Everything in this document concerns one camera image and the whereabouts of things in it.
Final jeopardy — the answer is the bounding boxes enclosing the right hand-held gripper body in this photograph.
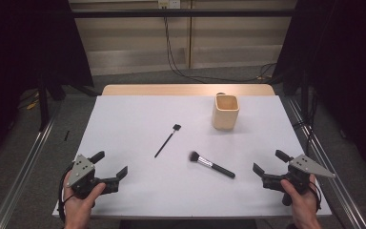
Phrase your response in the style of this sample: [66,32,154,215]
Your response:
[261,154,336,206]

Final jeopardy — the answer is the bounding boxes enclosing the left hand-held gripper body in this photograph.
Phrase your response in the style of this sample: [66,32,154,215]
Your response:
[66,154,121,200]

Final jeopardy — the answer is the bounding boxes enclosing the thick black makeup brush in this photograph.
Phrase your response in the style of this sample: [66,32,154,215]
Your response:
[189,151,236,179]

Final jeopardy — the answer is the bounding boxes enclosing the thin black makeup brush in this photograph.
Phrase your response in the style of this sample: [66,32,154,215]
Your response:
[153,123,182,158]

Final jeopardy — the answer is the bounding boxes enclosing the beige square cup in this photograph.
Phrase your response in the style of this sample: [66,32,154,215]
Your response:
[212,93,241,131]

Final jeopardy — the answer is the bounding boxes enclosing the person's left hand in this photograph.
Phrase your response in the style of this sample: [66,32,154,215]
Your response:
[62,173,107,229]

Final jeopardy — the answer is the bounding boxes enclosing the person's right hand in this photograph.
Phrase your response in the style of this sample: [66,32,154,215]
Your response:
[280,174,322,229]

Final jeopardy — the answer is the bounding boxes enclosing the black metal stand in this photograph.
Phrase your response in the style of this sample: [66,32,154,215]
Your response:
[299,71,310,125]
[37,74,51,132]

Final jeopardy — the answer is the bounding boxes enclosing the white table mat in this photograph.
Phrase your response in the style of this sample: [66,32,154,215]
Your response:
[51,94,333,219]

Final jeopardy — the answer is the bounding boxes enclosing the black curtain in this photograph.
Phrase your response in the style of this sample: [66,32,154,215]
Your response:
[271,0,366,182]
[0,0,94,170]

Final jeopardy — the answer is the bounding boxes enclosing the right hand-held gripper cable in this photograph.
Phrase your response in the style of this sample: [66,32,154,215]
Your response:
[308,182,322,213]

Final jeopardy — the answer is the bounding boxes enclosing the hand-held gripper cable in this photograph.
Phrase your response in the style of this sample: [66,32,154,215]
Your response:
[308,182,322,213]
[57,165,77,223]

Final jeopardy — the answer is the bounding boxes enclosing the aluminium floor rail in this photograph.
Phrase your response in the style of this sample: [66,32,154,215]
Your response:
[285,96,366,229]
[0,100,63,229]

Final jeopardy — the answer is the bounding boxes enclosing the black floor cables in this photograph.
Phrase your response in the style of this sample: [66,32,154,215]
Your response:
[292,92,319,156]

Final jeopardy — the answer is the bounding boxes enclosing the left hand-held gripper cable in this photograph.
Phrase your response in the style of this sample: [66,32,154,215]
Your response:
[57,165,77,223]

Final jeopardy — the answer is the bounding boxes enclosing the yellow floor cable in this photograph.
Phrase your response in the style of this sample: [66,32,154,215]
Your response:
[25,91,42,111]

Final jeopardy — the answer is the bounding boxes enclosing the black wall cable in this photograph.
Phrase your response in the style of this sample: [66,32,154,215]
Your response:
[162,8,278,84]

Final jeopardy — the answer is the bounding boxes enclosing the white wall socket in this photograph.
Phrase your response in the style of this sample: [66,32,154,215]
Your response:
[157,0,182,10]

